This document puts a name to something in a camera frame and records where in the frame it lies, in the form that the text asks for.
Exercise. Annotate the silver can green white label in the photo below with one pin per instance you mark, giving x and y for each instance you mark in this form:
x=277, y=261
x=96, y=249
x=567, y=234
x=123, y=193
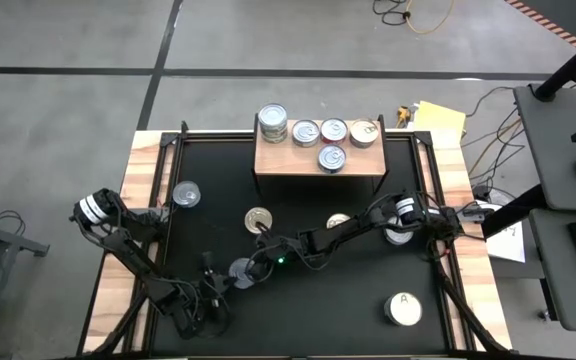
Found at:
x=273, y=116
x=273, y=137

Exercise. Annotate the yellow plug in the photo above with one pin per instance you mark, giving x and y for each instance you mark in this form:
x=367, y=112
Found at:
x=403, y=115

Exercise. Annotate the black table mat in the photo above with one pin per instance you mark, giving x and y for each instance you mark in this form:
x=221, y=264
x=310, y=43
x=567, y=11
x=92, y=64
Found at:
x=318, y=310

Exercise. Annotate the white paper sheet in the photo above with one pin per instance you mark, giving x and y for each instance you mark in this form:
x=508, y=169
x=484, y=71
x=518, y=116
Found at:
x=508, y=247

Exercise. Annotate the striped hazard tape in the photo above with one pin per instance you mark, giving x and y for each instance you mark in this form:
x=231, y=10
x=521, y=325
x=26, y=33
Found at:
x=543, y=21

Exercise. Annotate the grey metal stand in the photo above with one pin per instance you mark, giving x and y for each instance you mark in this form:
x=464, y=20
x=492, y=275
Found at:
x=13, y=241

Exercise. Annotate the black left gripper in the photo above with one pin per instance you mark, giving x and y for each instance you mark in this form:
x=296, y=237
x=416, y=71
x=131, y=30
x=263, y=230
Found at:
x=209, y=290

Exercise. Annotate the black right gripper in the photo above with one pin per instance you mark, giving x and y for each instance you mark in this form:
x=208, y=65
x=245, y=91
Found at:
x=278, y=250

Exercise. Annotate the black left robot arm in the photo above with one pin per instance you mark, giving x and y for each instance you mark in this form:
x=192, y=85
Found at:
x=133, y=260

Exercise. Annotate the black stand pole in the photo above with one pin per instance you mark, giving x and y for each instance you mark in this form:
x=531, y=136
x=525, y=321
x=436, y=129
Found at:
x=570, y=67

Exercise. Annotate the yellow paper folder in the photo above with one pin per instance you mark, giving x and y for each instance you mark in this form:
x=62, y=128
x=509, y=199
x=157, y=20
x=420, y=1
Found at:
x=440, y=117

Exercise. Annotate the grey desk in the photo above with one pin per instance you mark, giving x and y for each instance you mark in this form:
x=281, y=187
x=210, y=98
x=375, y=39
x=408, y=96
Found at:
x=543, y=130

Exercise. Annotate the silver tuna can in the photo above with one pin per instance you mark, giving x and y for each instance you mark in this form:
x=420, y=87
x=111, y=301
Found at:
x=305, y=132

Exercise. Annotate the silver can yellow teal label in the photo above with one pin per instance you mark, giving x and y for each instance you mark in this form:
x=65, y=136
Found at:
x=240, y=274

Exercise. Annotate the silver can dark blue label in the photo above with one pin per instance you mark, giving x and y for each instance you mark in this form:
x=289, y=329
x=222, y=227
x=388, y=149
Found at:
x=398, y=238
x=331, y=157

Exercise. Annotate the black aluminium table frame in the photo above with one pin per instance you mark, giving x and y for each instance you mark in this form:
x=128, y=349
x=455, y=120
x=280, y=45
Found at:
x=420, y=136

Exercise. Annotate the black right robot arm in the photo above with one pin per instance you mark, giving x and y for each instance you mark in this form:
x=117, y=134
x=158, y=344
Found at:
x=348, y=230

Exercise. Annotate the wooden shelf black legs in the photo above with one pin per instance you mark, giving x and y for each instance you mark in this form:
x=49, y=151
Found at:
x=288, y=162

